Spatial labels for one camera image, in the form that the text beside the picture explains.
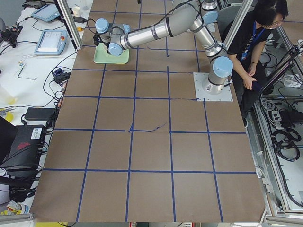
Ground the teach pendant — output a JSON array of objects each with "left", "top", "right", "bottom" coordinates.
[
  {"left": 31, "top": 4, "right": 60, "bottom": 22},
  {"left": 34, "top": 29, "right": 68, "bottom": 55}
]

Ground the teach pendant far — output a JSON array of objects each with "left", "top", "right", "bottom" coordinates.
[{"left": 31, "top": 4, "right": 60, "bottom": 22}]

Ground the aluminium frame post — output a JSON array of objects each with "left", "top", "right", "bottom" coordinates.
[{"left": 54, "top": 0, "right": 82, "bottom": 50}]

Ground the black power adapter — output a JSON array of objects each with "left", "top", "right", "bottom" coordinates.
[{"left": 24, "top": 107, "right": 55, "bottom": 121}]

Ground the light green tray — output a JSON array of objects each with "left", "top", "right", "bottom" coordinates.
[{"left": 93, "top": 45, "right": 130, "bottom": 64}]

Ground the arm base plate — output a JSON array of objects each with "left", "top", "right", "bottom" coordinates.
[{"left": 193, "top": 72, "right": 233, "bottom": 102}]

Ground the person in black shirt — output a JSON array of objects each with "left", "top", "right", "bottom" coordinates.
[{"left": 228, "top": 0, "right": 288, "bottom": 126}]

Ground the teach pendant near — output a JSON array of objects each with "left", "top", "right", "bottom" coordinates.
[{"left": 34, "top": 29, "right": 68, "bottom": 55}]

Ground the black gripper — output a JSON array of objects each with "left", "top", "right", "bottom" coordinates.
[{"left": 93, "top": 34, "right": 102, "bottom": 45}]

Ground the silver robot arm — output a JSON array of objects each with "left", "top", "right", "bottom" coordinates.
[{"left": 93, "top": 0, "right": 233, "bottom": 95}]

